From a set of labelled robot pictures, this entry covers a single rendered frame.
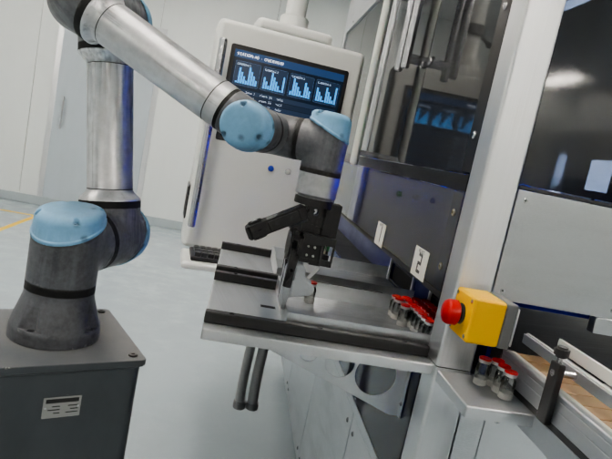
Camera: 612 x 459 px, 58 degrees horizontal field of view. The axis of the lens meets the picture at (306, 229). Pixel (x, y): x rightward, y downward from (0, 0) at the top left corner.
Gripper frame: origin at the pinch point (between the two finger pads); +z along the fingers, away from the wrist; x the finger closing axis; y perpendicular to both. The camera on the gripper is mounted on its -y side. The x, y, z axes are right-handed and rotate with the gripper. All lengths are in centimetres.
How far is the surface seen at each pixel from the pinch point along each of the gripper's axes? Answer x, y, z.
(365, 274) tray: 53, 29, 3
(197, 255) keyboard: 68, -20, 10
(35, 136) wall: 544, -237, 19
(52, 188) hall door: 543, -212, 72
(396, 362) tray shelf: -10.9, 20.6, 3.8
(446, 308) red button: -18.9, 23.3, -9.0
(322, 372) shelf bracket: -1.1, 10.7, 11.9
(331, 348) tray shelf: -10.7, 9.1, 3.4
